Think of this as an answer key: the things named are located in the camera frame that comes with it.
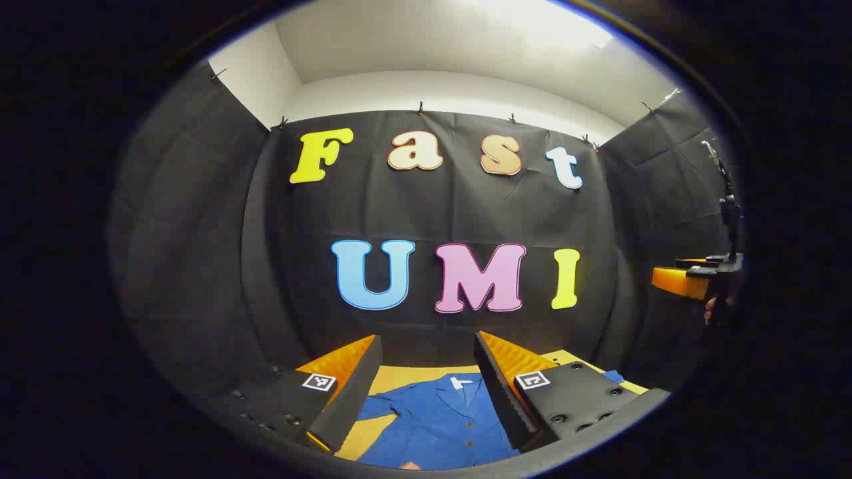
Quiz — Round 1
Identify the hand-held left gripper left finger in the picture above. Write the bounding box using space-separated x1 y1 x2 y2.
226 335 383 453

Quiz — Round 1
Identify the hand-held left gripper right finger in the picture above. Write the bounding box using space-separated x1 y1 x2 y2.
474 331 670 454

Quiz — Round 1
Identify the blue button shirt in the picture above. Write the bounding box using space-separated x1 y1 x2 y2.
356 371 626 470

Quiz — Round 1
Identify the black backdrop cloth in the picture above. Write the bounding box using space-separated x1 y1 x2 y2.
110 63 743 400

